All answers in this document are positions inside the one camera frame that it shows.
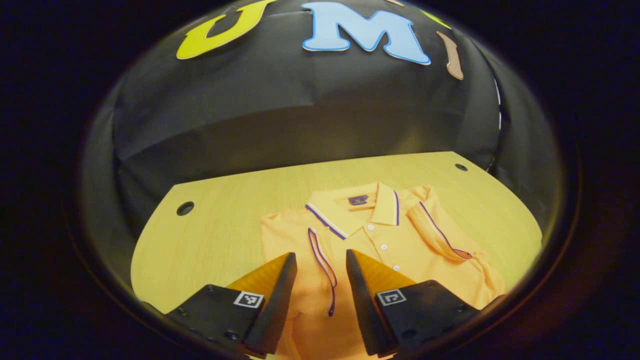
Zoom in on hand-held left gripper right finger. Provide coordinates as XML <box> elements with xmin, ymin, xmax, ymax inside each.
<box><xmin>346</xmin><ymin>249</ymin><xmax>483</xmax><ymax>357</ymax></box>

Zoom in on black backdrop cloth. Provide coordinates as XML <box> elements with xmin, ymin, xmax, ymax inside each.
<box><xmin>80</xmin><ymin>0</ymin><xmax>562</xmax><ymax>261</ymax></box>

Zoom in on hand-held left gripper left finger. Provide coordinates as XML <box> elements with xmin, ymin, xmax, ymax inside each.
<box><xmin>165</xmin><ymin>252</ymin><xmax>298</xmax><ymax>357</ymax></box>

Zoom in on orange T-shirt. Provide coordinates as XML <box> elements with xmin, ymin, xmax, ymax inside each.
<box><xmin>260</xmin><ymin>181</ymin><xmax>507</xmax><ymax>360</ymax></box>

